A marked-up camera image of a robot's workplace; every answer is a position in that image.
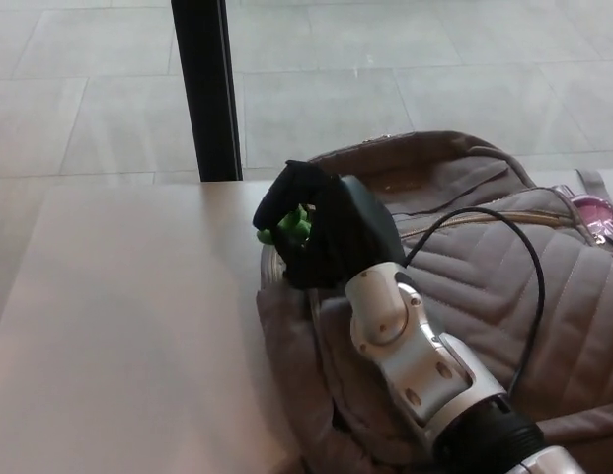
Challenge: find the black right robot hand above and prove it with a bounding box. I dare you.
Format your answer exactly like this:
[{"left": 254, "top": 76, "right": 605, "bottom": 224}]
[{"left": 253, "top": 159, "right": 407, "bottom": 292}]

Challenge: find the grey quilted backpack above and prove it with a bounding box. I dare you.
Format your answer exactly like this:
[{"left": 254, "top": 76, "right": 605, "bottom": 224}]
[{"left": 255, "top": 129, "right": 613, "bottom": 474}]

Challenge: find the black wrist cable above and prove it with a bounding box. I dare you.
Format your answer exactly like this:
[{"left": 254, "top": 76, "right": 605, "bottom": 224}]
[{"left": 402, "top": 206, "right": 546, "bottom": 396}]

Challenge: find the black window frame post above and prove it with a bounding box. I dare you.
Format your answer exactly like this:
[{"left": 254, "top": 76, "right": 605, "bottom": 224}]
[{"left": 170, "top": 0, "right": 244, "bottom": 183}]

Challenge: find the purple pink keychain charm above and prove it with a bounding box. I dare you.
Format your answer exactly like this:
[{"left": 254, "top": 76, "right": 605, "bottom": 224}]
[{"left": 552, "top": 183, "right": 613, "bottom": 249}]

